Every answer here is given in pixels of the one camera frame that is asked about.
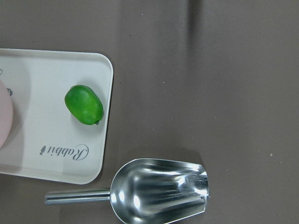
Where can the metal ice scoop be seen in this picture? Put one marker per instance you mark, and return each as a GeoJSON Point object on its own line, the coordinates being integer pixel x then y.
{"type": "Point", "coordinates": [148, 191]}

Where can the pink bowl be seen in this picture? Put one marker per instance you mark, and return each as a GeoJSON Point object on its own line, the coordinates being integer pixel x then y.
{"type": "Point", "coordinates": [6, 113]}

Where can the green lime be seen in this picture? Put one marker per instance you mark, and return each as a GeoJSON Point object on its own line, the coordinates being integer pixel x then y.
{"type": "Point", "coordinates": [84, 104]}

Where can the cream rabbit tray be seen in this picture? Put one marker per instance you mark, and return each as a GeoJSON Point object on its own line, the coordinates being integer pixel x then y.
{"type": "Point", "coordinates": [46, 141]}

